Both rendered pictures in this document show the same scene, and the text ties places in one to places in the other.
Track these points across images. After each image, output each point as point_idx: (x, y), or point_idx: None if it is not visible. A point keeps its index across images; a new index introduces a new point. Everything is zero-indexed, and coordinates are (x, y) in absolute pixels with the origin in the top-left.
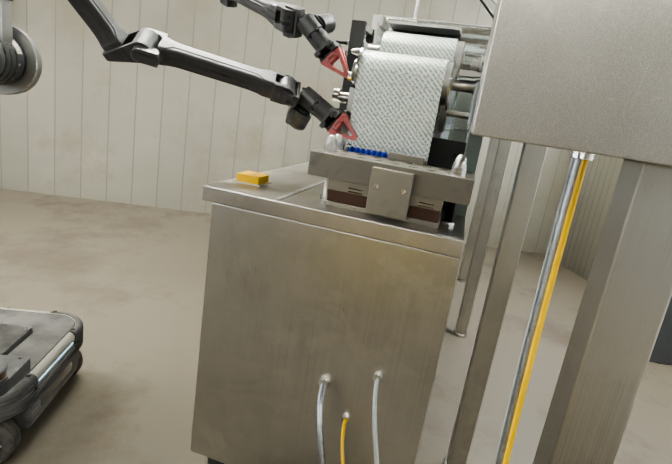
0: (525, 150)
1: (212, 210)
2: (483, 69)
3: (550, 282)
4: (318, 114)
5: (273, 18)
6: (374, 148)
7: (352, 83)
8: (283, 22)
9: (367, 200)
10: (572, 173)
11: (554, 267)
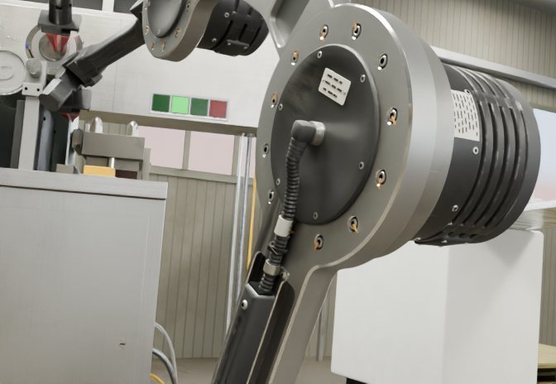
0: None
1: (165, 208)
2: (248, 98)
3: (255, 190)
4: (80, 95)
5: None
6: (73, 129)
7: (57, 59)
8: None
9: (148, 176)
10: (251, 143)
11: (256, 184)
